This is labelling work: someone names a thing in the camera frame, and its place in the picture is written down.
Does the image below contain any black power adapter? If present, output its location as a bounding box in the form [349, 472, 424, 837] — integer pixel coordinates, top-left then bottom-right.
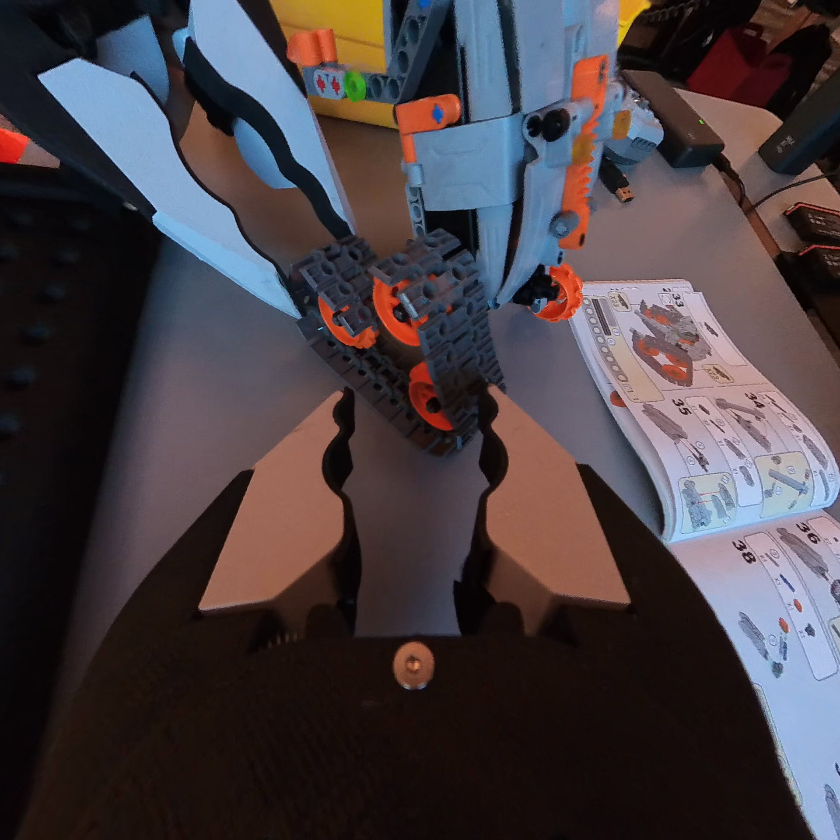
[620, 69, 726, 170]

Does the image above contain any grey desk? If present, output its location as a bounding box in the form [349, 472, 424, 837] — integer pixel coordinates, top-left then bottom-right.
[56, 85, 840, 840]

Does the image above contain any grey orange toy brick vehicle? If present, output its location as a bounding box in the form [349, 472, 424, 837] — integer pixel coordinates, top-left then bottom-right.
[287, 0, 621, 434]

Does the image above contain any black perforated chair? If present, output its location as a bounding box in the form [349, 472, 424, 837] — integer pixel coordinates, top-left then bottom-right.
[0, 164, 161, 840]

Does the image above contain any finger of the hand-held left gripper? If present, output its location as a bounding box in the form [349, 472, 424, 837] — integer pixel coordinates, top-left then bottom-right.
[172, 0, 357, 242]
[38, 58, 308, 322]

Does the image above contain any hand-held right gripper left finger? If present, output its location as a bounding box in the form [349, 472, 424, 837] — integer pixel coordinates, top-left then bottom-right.
[199, 388, 362, 636]

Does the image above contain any yellow plastic storage bin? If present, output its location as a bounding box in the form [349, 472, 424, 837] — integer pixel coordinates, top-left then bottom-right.
[269, 0, 651, 129]

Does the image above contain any black adapter cable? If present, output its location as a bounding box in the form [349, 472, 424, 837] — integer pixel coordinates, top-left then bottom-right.
[718, 154, 840, 217]

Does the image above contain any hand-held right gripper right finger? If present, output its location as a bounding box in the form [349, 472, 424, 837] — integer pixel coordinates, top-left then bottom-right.
[455, 386, 632, 636]

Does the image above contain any red bag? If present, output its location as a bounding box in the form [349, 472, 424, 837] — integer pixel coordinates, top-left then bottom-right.
[686, 23, 795, 112]

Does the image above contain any white instruction booklet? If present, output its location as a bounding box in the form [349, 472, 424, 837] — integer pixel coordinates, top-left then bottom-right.
[567, 279, 840, 840]

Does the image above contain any grey Fanttik tool case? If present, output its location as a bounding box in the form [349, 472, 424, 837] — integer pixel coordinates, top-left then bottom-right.
[758, 82, 840, 177]

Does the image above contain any black usb cable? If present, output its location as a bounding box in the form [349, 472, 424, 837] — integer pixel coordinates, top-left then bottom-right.
[600, 157, 637, 204]

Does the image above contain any black battery pack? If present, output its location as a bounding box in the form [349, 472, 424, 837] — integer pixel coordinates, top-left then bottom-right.
[777, 244, 840, 283]
[784, 203, 840, 240]

